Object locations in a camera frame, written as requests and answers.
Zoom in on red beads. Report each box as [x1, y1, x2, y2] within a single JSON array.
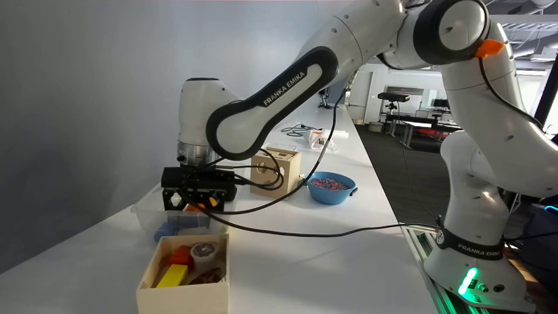
[[311, 176, 351, 191]]

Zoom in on small white red object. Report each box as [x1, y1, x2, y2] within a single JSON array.
[[306, 127, 330, 148]]

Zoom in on white cup with dark top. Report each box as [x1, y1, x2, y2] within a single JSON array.
[[189, 240, 222, 271]]

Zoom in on dark blue bin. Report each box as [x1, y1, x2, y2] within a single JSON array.
[[522, 198, 558, 275]]

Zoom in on open wooden box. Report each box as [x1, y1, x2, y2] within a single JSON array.
[[135, 231, 233, 314]]

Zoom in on orange block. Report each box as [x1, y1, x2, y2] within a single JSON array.
[[170, 244, 194, 268]]

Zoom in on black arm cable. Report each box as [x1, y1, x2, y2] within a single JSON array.
[[478, 55, 548, 130]]

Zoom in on wooden shape sorter cube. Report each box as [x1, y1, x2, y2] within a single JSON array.
[[250, 146, 304, 198]]

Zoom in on long yellow block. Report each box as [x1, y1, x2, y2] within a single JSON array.
[[154, 263, 192, 289]]

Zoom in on long black camera cable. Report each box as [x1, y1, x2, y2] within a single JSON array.
[[199, 85, 440, 240]]

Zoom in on background desk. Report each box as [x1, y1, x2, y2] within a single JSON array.
[[386, 107, 466, 151]]

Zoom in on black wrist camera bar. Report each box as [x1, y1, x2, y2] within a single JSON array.
[[161, 165, 239, 189]]

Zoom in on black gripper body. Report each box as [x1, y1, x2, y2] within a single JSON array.
[[165, 184, 238, 212]]

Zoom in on blue plastic bowl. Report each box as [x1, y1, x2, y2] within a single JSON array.
[[306, 170, 358, 205]]

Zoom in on blue cylindrical block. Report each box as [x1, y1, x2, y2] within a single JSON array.
[[154, 221, 180, 242]]

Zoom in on black stool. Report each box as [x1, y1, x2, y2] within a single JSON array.
[[377, 87, 412, 118]]

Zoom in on orange cable clip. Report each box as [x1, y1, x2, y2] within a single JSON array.
[[475, 38, 508, 60]]

